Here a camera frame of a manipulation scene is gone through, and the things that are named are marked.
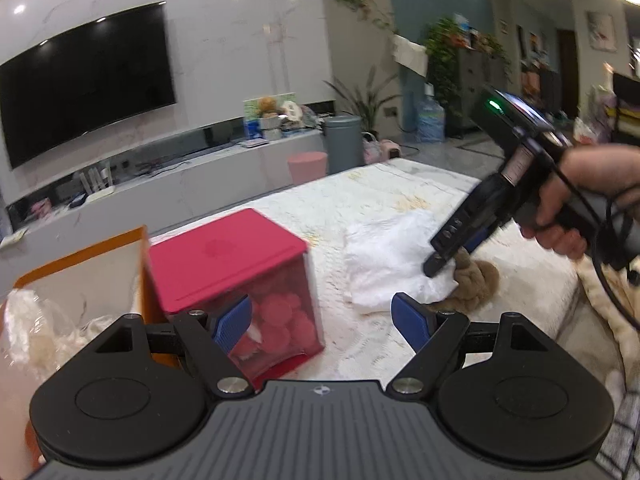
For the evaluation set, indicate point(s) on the beige plush blanket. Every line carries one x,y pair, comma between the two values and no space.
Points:
595,340

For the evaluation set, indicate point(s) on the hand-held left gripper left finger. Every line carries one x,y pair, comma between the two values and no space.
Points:
232,322

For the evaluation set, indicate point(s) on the brown teddy bear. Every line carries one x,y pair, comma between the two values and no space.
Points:
268,107

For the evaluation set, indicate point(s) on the white lace tablecloth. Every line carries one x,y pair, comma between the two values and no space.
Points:
350,340

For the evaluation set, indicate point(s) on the pile of red plush balls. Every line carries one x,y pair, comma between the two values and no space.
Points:
285,315

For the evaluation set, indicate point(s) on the white tote bag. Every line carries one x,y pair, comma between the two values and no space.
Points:
410,55

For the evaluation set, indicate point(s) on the white router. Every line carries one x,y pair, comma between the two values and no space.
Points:
97,182

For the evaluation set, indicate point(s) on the grey trash can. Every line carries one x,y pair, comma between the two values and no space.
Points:
342,145

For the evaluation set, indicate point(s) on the white marble television console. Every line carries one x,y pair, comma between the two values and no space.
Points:
200,180

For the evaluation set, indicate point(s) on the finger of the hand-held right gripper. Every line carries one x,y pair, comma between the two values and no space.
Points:
482,241
445,250

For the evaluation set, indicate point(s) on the green printed card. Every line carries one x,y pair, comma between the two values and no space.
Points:
252,110

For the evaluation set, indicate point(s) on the person's right forearm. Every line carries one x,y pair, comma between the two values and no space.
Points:
625,170

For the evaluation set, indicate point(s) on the brown plush scarf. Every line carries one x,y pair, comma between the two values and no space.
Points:
475,280

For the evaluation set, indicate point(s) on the blue water bottle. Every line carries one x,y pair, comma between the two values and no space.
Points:
431,122

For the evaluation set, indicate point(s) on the pink bag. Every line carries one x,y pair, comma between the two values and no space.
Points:
382,149

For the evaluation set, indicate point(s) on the orange cardboard box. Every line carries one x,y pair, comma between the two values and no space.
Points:
80,270

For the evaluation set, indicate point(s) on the white cloth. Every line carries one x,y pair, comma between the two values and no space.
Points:
390,255

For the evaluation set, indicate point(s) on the white framed wall picture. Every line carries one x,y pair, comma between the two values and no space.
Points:
601,31

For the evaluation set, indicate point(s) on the black flat screen television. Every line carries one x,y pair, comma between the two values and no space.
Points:
85,80

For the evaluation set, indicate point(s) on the long leaf potted plant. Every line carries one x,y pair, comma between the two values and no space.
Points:
370,105

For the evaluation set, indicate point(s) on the grey checked cloth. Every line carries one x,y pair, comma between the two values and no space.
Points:
622,445

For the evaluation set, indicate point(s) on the dark storage cabinet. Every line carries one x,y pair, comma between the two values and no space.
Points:
482,90

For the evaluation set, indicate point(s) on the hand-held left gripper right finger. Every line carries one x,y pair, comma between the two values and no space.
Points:
412,317

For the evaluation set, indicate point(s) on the pink round stool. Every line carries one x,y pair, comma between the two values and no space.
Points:
307,167

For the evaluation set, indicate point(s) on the hanging vine plant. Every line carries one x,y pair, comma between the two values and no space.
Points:
360,5

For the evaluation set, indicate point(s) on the person's right hand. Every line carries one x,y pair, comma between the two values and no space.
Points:
550,202

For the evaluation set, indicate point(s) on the clear plastic wrap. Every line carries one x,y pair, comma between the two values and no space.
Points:
30,320

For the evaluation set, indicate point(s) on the bushy green shelf plant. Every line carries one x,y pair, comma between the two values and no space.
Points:
442,60

